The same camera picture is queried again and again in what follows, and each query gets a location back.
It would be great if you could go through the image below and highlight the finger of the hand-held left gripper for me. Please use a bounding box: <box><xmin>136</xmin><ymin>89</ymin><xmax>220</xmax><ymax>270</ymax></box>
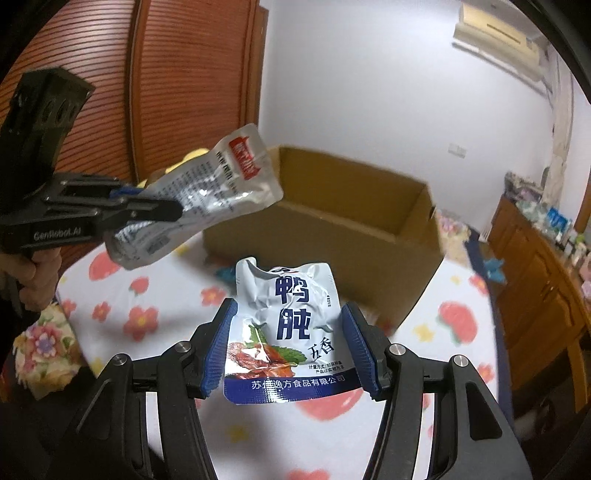
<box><xmin>95</xmin><ymin>196</ymin><xmax>184</xmax><ymax>232</ymax></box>
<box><xmin>111</xmin><ymin>184</ymin><xmax>149</xmax><ymax>200</ymax></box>

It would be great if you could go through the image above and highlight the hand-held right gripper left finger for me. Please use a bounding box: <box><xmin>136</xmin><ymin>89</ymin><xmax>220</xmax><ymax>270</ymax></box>
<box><xmin>60</xmin><ymin>298</ymin><xmax>238</xmax><ymax>480</ymax></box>

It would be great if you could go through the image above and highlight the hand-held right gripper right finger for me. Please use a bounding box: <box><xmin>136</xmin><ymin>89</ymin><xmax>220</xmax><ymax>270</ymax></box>
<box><xmin>341</xmin><ymin>302</ymin><xmax>532</xmax><ymax>480</ymax></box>

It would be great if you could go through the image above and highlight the red label snack packet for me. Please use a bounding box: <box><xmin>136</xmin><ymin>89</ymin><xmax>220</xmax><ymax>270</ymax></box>
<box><xmin>104</xmin><ymin>124</ymin><xmax>283</xmax><ymax>271</ymax></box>

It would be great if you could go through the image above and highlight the blue and white snack packet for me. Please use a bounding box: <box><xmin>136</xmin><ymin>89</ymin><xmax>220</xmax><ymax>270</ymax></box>
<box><xmin>223</xmin><ymin>258</ymin><xmax>359</xmax><ymax>406</ymax></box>

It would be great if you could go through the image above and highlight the brown cardboard box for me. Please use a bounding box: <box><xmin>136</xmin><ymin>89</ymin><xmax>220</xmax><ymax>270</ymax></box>
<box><xmin>203</xmin><ymin>145</ymin><xmax>447</xmax><ymax>337</ymax></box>

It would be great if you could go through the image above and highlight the person's left hand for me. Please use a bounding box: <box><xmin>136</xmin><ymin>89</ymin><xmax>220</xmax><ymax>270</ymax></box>
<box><xmin>0</xmin><ymin>249</ymin><xmax>64</xmax><ymax>315</ymax></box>

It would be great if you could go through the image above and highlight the yellow plush pillow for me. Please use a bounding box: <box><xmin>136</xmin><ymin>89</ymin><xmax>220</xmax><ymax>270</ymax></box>
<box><xmin>147</xmin><ymin>148</ymin><xmax>218</xmax><ymax>186</ymax></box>

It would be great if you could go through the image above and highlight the strawberry print cloth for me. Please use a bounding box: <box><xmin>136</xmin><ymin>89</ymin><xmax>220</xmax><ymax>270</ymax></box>
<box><xmin>55</xmin><ymin>237</ymin><xmax>500</xmax><ymax>480</ymax></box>

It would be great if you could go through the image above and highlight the floral blanket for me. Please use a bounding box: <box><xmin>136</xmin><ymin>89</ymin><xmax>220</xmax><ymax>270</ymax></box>
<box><xmin>13</xmin><ymin>302</ymin><xmax>89</xmax><ymax>398</ymax></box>

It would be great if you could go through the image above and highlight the navy bed sheet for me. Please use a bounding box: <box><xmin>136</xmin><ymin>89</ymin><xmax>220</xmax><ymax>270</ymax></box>
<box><xmin>464</xmin><ymin>226</ymin><xmax>497</xmax><ymax>296</ymax></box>

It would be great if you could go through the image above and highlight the brown louvred wardrobe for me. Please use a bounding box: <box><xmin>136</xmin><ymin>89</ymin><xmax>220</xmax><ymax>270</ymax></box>
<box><xmin>0</xmin><ymin>0</ymin><xmax>269</xmax><ymax>273</ymax></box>

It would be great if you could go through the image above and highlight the wooden sideboard cabinet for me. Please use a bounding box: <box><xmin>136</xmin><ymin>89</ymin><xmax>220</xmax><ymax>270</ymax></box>
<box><xmin>487</xmin><ymin>196</ymin><xmax>591</xmax><ymax>416</ymax></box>

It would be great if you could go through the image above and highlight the pile of patterned clothes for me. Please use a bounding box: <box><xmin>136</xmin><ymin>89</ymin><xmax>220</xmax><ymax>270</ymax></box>
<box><xmin>505</xmin><ymin>171</ymin><xmax>551</xmax><ymax>219</ymax></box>

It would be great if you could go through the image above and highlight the blue box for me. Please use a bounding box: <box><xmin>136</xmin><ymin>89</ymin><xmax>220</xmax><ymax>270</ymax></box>
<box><xmin>545</xmin><ymin>208</ymin><xmax>574</xmax><ymax>241</ymax></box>

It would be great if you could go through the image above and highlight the patterned curtain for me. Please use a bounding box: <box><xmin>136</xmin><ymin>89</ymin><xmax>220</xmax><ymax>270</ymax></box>
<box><xmin>538</xmin><ymin>41</ymin><xmax>579</xmax><ymax>206</ymax></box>

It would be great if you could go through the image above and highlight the wall air conditioner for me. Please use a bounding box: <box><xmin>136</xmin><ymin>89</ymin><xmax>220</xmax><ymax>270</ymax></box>
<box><xmin>452</xmin><ymin>4</ymin><xmax>544</xmax><ymax>77</ymax></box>

